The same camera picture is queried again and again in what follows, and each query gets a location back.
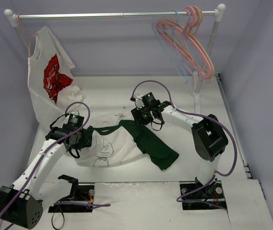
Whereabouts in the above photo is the white green raglan t-shirt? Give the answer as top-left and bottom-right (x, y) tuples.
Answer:
(69, 113), (179, 171)

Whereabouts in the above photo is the blue wire hanger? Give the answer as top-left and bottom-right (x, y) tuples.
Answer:
(152, 11), (190, 83)

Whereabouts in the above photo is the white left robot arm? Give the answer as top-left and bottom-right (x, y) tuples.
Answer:
(0, 112), (89, 230)

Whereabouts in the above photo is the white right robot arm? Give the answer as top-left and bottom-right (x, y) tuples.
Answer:
(131, 99), (228, 197)

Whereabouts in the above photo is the white shirt with red print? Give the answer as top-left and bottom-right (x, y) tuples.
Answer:
(27, 26), (86, 128)

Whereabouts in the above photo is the pink plastic hanger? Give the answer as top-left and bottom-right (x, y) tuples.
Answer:
(156, 6), (212, 83)

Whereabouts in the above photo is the pink hanger holding shirt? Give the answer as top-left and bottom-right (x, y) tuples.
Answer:
(17, 13), (37, 58)

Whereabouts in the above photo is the metal clothes rack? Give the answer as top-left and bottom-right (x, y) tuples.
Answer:
(3, 3), (226, 96)

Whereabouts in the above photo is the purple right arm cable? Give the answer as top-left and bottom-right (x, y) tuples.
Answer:
(131, 80), (237, 213)

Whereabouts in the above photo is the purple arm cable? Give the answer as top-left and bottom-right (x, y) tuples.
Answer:
(0, 102), (112, 230)
(131, 80), (237, 213)

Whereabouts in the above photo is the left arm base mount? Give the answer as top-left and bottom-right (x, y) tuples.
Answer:
(47, 174), (96, 230)

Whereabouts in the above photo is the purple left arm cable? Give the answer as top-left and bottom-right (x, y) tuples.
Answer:
(0, 102), (112, 230)

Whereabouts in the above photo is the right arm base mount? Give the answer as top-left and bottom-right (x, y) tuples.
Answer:
(179, 179), (227, 211)

